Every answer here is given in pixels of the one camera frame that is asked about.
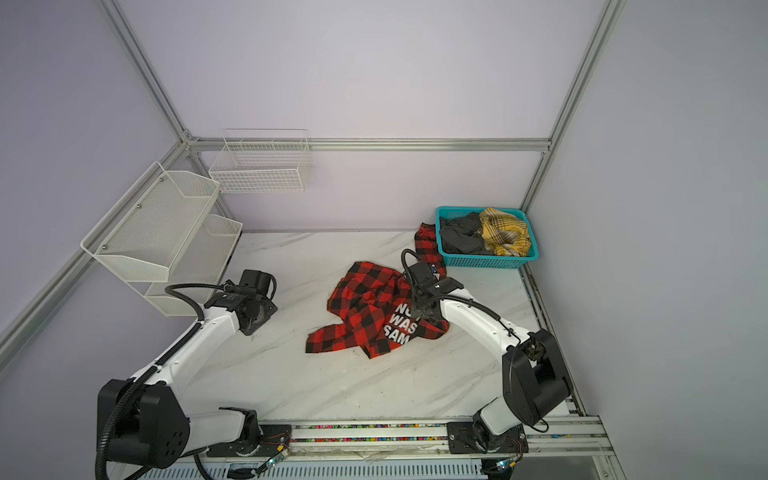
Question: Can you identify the red black plaid shirt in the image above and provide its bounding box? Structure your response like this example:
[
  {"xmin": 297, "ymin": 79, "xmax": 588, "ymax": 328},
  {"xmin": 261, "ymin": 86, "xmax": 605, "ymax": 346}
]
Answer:
[{"xmin": 305, "ymin": 261, "xmax": 450, "ymax": 359}]

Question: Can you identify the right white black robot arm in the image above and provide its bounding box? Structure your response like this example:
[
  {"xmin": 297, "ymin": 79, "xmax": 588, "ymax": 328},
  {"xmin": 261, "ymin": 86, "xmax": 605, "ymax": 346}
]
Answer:
[{"xmin": 403, "ymin": 261, "xmax": 573, "ymax": 453}]

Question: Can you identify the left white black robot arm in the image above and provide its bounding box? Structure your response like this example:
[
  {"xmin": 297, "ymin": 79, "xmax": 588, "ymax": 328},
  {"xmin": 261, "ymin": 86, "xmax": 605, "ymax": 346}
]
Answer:
[{"xmin": 94, "ymin": 270, "xmax": 278, "ymax": 479}]

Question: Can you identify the teal plastic basket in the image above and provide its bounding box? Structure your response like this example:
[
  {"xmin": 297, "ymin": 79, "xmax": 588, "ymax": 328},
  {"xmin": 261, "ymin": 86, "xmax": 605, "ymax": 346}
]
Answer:
[{"xmin": 435, "ymin": 206, "xmax": 539, "ymax": 269}]

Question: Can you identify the dark grey shirt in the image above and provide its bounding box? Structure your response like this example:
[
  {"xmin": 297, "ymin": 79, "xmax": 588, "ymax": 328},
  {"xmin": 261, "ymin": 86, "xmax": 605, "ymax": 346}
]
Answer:
[{"xmin": 440, "ymin": 212, "xmax": 491, "ymax": 255}]

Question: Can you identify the yellow plaid shirt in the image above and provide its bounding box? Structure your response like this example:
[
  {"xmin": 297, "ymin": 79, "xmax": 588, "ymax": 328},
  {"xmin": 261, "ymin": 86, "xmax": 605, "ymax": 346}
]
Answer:
[{"xmin": 479, "ymin": 208, "xmax": 532, "ymax": 257}]

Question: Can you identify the white mesh two-tier shelf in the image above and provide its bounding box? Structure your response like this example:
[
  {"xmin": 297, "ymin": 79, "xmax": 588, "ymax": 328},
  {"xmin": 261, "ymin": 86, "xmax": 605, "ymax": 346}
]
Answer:
[{"xmin": 80, "ymin": 162, "xmax": 242, "ymax": 317}]

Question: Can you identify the white wire basket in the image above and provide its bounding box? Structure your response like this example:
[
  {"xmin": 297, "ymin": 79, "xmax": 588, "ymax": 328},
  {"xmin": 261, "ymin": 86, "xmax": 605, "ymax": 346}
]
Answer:
[{"xmin": 209, "ymin": 129, "xmax": 313, "ymax": 194}]

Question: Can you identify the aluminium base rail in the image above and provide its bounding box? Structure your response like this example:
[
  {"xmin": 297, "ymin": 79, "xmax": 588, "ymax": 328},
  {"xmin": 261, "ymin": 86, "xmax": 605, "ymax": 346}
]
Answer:
[{"xmin": 116, "ymin": 415, "xmax": 616, "ymax": 466}]

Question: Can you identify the aluminium frame profile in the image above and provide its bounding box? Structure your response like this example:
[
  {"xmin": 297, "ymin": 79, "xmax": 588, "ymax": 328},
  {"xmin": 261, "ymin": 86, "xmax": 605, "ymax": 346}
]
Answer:
[{"xmin": 1, "ymin": 1, "xmax": 625, "ymax": 377}]

